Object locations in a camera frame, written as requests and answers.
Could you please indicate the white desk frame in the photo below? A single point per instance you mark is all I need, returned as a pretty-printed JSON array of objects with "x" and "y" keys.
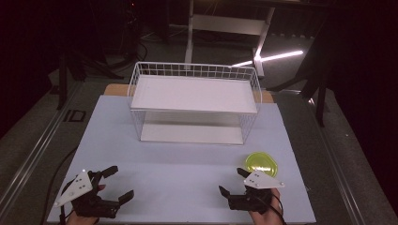
[{"x": 226, "y": 24}]

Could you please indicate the green plate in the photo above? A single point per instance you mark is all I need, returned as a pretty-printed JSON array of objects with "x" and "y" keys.
[{"x": 261, "y": 162}]

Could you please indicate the person's right hand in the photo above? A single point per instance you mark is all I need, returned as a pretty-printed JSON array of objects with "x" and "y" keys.
[{"x": 265, "y": 219}]

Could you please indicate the black metal stand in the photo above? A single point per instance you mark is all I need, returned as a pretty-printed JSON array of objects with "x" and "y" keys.
[
  {"x": 319, "y": 93},
  {"x": 62, "y": 81}
]

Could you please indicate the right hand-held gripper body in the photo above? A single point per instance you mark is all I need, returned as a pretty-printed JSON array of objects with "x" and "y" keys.
[{"x": 261, "y": 180}]

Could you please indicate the metal floor rail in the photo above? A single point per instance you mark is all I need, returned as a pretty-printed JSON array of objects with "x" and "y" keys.
[
  {"x": 336, "y": 165},
  {"x": 34, "y": 154}
]

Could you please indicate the pale blue table mat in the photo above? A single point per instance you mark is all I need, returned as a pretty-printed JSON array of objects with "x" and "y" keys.
[{"x": 175, "y": 175}]

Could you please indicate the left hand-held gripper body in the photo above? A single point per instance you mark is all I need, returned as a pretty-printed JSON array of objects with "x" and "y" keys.
[{"x": 78, "y": 187}]

